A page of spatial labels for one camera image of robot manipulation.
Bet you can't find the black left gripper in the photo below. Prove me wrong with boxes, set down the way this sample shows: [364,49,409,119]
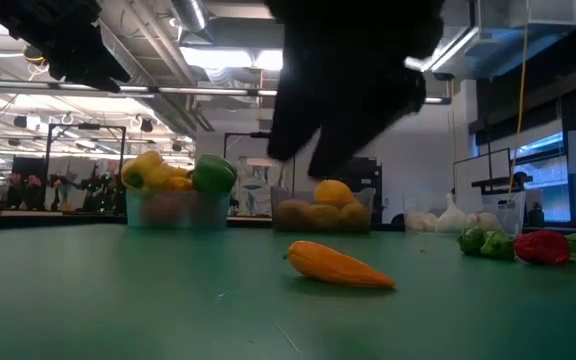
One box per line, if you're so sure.
[0,0,133,95]

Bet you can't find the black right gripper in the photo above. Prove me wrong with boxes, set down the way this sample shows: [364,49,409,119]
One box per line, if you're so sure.
[262,0,445,181]

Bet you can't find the orange fruit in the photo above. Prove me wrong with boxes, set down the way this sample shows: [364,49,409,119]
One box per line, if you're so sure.
[312,179,356,211]

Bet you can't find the yellow bell pepper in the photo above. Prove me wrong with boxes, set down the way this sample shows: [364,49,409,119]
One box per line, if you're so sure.
[119,149,165,192]
[156,166,195,194]

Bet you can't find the green bell pepper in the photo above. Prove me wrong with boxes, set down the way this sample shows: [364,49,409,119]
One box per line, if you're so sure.
[190,152,239,194]

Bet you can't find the long orange chili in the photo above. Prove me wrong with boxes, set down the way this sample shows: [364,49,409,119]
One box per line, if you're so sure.
[282,240,398,290]

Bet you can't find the white garlic bulb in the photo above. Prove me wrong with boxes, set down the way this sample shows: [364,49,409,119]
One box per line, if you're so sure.
[435,193,477,233]
[406,210,438,233]
[475,211,503,232]

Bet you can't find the red bell pepper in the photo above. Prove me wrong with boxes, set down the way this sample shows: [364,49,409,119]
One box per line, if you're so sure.
[139,198,182,227]

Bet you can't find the black equipment case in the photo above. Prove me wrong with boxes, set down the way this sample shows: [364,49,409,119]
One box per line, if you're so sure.
[345,155,384,191]

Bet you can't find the grey translucent plastic bin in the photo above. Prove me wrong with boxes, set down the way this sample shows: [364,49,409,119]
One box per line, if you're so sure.
[269,185,377,233]

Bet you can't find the long ceiling light bar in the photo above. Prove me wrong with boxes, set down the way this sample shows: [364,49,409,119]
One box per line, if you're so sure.
[0,78,453,106]

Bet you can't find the black monitor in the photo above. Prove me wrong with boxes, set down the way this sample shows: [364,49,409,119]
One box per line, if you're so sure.
[10,155,49,209]

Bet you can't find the teal translucent plastic bin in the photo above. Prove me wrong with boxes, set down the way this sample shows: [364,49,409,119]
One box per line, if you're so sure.
[124,188,233,230]

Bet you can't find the whiteboard on black stand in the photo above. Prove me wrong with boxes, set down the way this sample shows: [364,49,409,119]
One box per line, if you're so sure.
[450,147,513,221]

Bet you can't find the black shelf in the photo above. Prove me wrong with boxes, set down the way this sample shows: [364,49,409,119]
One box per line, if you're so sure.
[470,171,535,196]

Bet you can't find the green table mat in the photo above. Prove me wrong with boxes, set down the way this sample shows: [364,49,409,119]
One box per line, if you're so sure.
[0,222,576,360]

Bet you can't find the clear plastic bin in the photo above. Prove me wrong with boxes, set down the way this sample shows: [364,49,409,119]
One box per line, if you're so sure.
[401,191,528,234]

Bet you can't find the large window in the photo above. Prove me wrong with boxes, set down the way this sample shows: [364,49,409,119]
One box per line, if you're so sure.
[512,130,576,224]

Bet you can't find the small red pepper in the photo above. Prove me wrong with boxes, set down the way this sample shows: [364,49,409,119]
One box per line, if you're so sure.
[513,229,572,266]

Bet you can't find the black gantry frame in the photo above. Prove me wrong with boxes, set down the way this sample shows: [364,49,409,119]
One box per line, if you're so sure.
[223,131,298,194]
[46,122,128,177]

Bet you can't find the black ceiling sensor yellow cable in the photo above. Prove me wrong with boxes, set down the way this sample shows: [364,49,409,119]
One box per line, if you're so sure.
[21,43,50,70]

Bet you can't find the colourful wall poster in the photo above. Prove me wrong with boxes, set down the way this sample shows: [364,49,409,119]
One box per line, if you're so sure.
[236,156,289,217]

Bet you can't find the silver round air duct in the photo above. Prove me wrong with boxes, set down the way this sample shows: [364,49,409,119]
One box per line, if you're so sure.
[167,0,211,34]

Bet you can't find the yellow hanging cable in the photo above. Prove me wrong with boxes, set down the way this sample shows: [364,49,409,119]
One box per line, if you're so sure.
[506,0,533,197]

